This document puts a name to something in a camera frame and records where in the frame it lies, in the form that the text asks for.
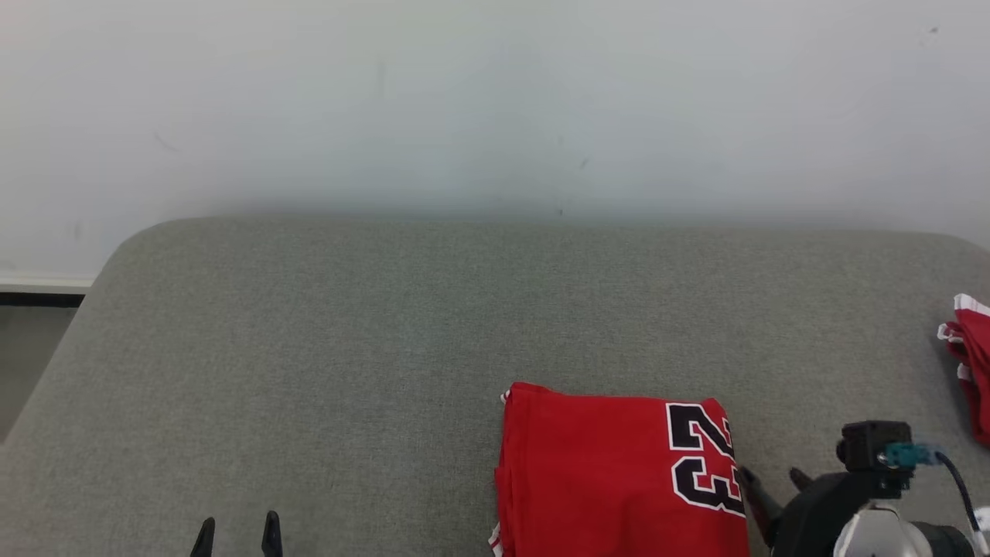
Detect red shorts with white stripe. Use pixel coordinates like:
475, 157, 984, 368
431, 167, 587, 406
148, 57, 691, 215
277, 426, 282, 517
937, 294, 990, 447

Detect red basketball jersey number 23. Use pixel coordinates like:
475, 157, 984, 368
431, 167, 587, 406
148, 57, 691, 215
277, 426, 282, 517
489, 381, 751, 557

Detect black right camera cable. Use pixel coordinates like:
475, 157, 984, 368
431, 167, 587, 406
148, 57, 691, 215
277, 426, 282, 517
932, 453, 985, 536

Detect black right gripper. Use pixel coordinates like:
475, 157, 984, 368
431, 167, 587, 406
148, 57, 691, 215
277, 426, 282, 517
735, 466, 882, 557

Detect teal right camera cable plug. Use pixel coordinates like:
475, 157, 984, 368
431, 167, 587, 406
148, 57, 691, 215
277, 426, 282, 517
884, 443, 941, 470

